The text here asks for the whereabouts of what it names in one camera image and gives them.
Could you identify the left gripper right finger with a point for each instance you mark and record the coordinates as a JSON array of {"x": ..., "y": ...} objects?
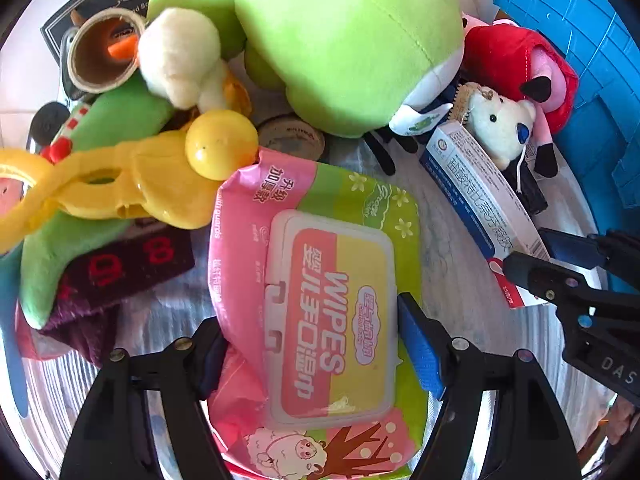
[{"x": 528, "y": 437}]

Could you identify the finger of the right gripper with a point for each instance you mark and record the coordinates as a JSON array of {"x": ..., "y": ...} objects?
[
  {"x": 561, "y": 286},
  {"x": 616, "y": 252}
]

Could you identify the white blue toothpaste box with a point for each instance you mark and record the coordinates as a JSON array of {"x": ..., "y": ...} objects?
[{"x": 485, "y": 203}]

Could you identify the pink green wet wipes pack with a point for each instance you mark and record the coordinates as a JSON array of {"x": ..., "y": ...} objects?
[{"x": 305, "y": 265}]

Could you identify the white duck plush yellow scarf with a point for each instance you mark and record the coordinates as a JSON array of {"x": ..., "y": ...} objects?
[{"x": 179, "y": 57}]

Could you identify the small white bear plush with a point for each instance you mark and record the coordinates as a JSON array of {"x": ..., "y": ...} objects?
[{"x": 503, "y": 128}]

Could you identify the dark maroon cloth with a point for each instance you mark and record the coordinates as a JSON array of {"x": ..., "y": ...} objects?
[{"x": 94, "y": 286}]

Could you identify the pink pig plush red dress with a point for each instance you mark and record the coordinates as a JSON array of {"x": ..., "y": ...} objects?
[{"x": 520, "y": 63}]

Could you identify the blue plastic crate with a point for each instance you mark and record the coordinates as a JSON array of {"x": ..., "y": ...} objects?
[{"x": 601, "y": 140}]

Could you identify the yellow plastic snowball tongs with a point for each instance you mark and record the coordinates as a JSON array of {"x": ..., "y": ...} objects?
[{"x": 172, "y": 177}]

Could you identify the large green frog plush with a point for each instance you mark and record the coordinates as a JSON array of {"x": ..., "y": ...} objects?
[{"x": 345, "y": 66}]

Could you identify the black folded umbrella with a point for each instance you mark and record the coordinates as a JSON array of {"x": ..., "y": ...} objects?
[{"x": 45, "y": 124}]

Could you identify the white lint roller refill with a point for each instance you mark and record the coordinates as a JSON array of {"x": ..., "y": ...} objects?
[{"x": 91, "y": 67}]

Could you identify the black gift box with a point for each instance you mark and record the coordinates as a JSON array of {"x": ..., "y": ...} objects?
[{"x": 100, "y": 5}]

